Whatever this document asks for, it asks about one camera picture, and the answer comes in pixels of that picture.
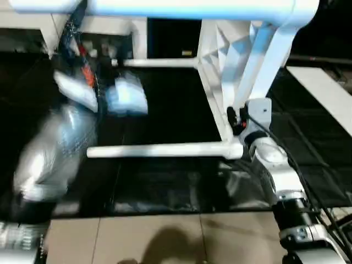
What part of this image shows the white sideboard with glass doors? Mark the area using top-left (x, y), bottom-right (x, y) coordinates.
top-left (0, 12), bottom-right (148, 60)

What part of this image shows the white plastic table top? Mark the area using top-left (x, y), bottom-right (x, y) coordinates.
top-left (195, 0), bottom-right (321, 161)

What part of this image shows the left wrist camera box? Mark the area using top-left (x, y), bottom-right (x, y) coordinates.
top-left (53, 70), bottom-right (149, 117)

